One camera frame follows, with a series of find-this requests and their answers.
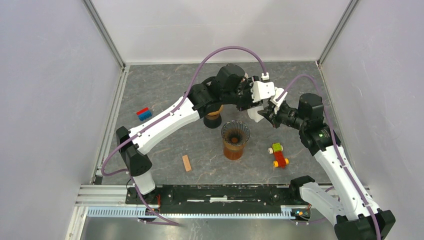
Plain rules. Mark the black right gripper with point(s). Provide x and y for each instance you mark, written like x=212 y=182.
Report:
x=268 y=114

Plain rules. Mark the red blue small object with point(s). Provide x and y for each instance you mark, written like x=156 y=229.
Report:
x=144 y=114

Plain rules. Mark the colourful toy car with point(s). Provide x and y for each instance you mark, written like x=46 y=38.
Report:
x=276 y=150

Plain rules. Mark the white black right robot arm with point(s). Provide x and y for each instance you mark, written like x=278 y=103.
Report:
x=355 y=216

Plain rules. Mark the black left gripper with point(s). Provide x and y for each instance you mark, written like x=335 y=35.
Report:
x=249 y=104

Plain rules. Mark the light wooden ring holder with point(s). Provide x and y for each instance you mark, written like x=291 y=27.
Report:
x=217 y=112

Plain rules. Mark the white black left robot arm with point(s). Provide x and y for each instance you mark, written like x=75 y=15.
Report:
x=230 y=86

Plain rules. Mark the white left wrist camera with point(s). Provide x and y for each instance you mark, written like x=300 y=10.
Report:
x=262 y=90

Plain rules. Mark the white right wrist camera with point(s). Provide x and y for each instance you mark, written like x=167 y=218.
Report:
x=277 y=100

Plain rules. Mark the orange glass carafe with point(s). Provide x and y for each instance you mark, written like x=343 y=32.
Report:
x=233 y=153

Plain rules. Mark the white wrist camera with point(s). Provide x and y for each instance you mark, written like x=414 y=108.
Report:
x=277 y=100
x=262 y=90

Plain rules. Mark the small wooden block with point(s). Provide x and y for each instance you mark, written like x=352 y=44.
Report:
x=186 y=163

